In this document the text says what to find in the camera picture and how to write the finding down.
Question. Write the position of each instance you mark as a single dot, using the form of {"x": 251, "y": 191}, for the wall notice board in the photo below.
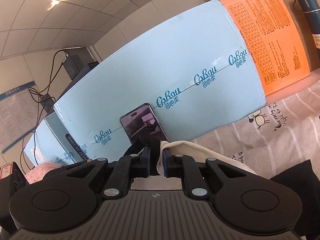
{"x": 18, "y": 113}

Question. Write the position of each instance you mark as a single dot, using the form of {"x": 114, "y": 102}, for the black smartphone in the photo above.
{"x": 142, "y": 122}

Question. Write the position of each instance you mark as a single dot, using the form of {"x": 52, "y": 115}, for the white shirt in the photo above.
{"x": 199, "y": 153}

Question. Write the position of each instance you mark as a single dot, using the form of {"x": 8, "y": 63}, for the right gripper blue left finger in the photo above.
{"x": 135, "y": 163}

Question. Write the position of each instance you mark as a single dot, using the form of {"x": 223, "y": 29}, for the pink knitted sweater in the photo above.
{"x": 38, "y": 173}

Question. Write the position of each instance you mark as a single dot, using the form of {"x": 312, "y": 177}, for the brown folded garment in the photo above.
{"x": 301, "y": 179}

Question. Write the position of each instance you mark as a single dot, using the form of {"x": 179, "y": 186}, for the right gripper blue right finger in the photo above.
{"x": 185, "y": 167}

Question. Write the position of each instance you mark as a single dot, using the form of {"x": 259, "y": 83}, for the large light blue box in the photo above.
{"x": 194, "y": 70}

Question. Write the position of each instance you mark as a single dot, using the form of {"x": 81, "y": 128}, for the cartoon print grey bedsheet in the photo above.
{"x": 274, "y": 138}

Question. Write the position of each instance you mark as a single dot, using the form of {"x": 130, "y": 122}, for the orange cardboard box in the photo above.
{"x": 272, "y": 39}

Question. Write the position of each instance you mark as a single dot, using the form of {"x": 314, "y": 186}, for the brown cardboard box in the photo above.
{"x": 305, "y": 33}

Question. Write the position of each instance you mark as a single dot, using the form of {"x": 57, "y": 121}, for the black power adapter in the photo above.
{"x": 47, "y": 102}
{"x": 73, "y": 65}

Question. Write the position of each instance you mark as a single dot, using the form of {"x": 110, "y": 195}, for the dark blue vacuum bottle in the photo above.
{"x": 310, "y": 9}

